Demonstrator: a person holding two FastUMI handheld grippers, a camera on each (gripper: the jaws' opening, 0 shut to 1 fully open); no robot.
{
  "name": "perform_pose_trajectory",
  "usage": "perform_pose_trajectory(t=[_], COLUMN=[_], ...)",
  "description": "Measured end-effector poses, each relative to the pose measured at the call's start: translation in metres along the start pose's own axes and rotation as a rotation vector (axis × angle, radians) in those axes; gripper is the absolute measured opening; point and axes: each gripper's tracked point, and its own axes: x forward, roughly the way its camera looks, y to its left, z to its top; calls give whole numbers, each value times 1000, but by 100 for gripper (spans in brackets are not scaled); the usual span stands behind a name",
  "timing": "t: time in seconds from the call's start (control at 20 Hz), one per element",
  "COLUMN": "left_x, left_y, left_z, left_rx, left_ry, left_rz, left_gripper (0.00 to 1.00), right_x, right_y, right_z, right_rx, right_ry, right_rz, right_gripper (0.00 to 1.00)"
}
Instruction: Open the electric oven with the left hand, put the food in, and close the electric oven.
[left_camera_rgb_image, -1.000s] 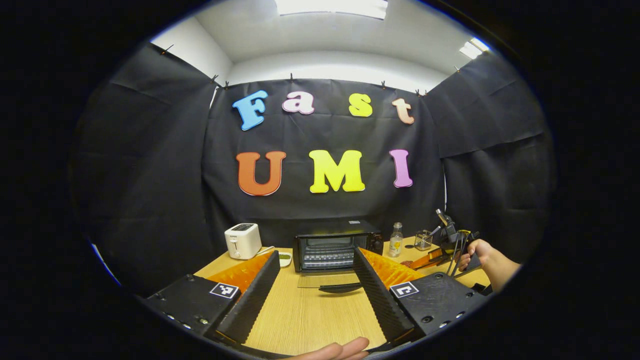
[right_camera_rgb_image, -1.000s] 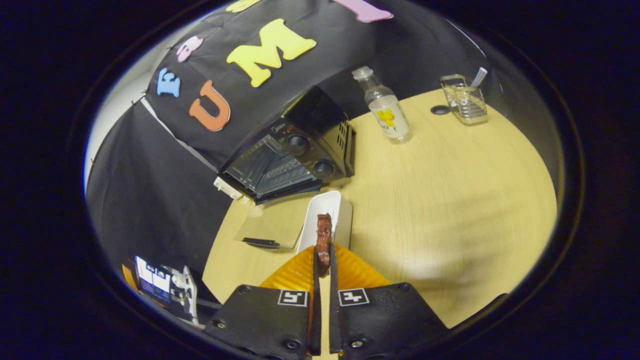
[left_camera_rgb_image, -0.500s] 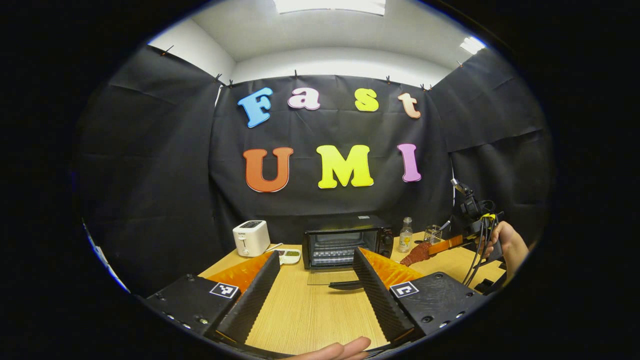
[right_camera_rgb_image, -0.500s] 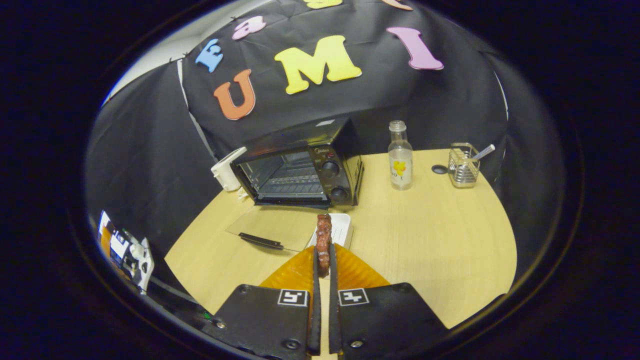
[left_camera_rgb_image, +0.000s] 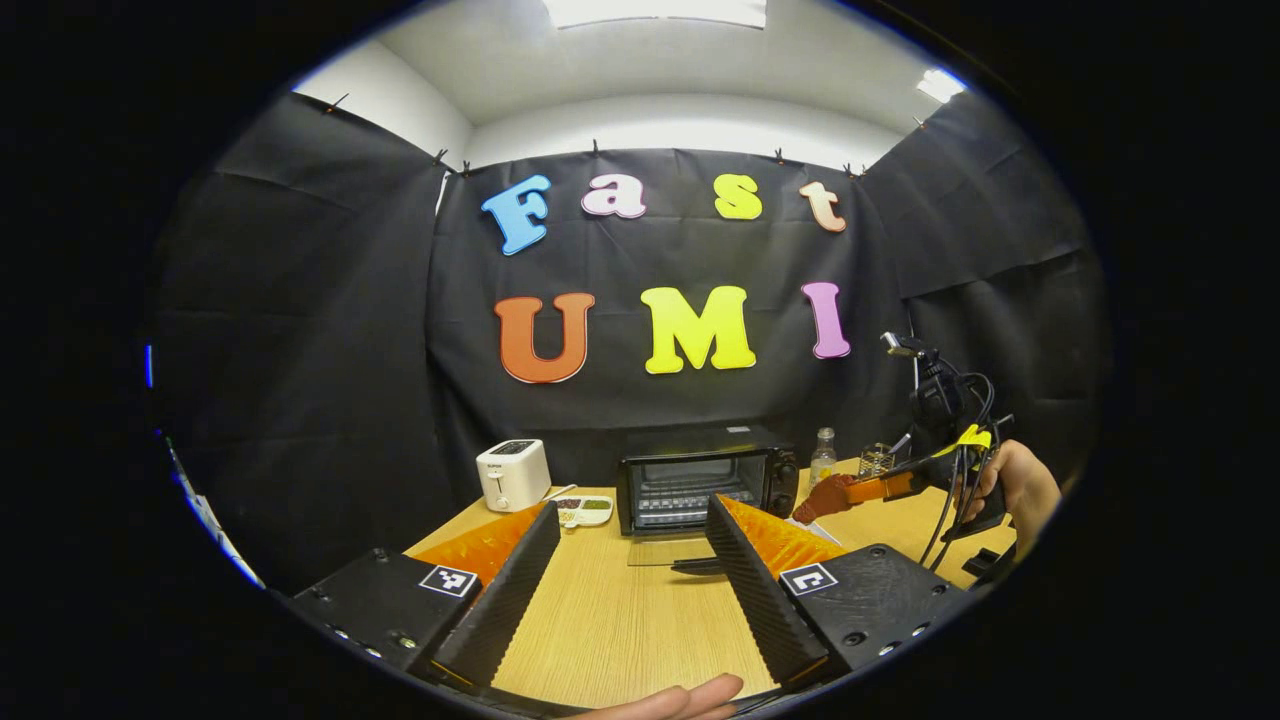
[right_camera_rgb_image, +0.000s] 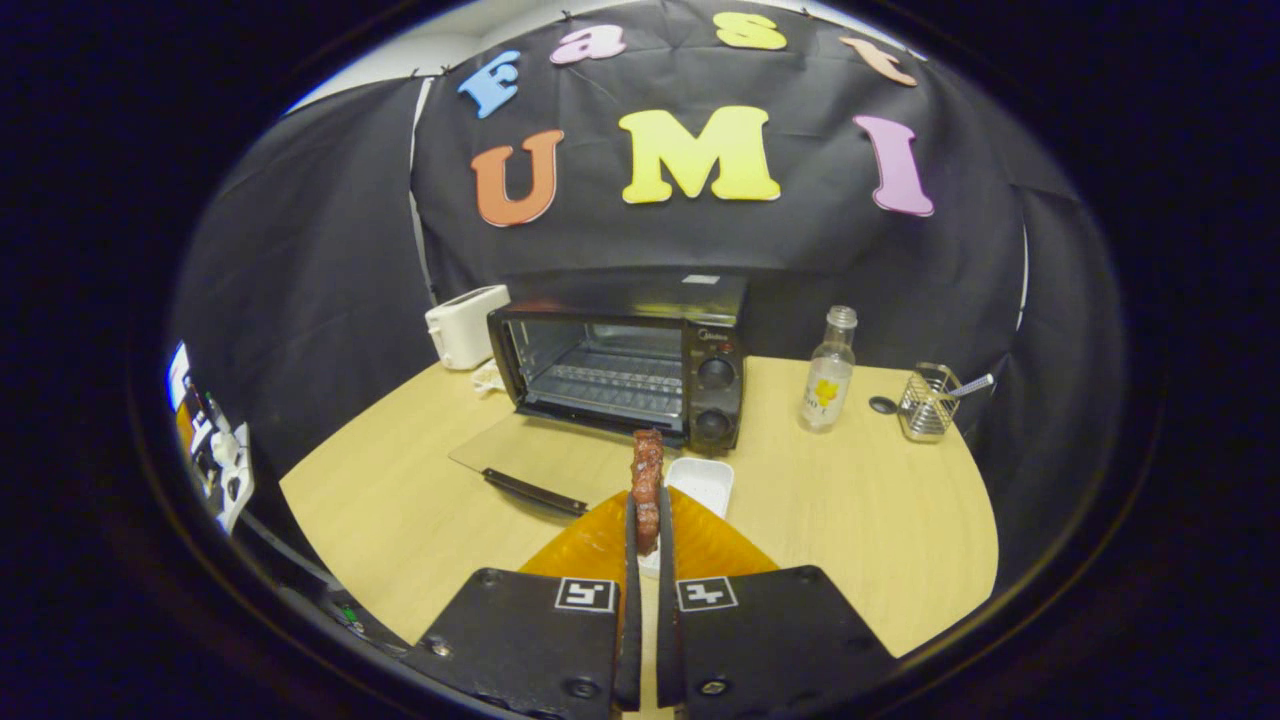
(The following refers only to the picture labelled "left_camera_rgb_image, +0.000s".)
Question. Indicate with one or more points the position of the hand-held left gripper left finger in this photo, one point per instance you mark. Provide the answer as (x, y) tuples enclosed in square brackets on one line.
[(505, 600)]

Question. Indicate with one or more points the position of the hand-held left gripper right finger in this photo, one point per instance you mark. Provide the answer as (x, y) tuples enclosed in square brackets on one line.
[(765, 600)]

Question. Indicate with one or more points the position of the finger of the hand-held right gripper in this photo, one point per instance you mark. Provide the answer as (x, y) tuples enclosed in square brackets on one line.
[(885, 487)]

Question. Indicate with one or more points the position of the red meat steak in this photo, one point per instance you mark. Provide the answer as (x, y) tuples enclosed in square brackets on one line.
[(822, 497)]

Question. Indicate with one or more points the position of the black electric oven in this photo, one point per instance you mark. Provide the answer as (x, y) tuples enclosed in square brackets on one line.
[(700, 445)]

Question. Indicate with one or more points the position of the metal spoon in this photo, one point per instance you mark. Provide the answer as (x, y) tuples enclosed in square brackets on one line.
[(902, 441)]

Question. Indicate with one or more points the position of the clear bottle with yellow label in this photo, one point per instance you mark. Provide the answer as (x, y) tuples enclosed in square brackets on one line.
[(823, 462)]

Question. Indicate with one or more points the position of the white divided snack dish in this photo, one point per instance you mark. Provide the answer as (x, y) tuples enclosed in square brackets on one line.
[(585, 512)]

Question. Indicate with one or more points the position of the white toaster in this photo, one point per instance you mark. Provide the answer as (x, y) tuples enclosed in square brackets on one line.
[(512, 478)]

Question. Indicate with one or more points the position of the black backdrop cloth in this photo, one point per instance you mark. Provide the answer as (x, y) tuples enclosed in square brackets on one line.
[(320, 350)]

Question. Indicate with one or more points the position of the small ceiling light panel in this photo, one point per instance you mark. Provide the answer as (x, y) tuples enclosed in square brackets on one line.
[(940, 85)]

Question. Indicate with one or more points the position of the large ceiling light panel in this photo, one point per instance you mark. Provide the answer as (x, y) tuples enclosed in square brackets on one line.
[(655, 10)]

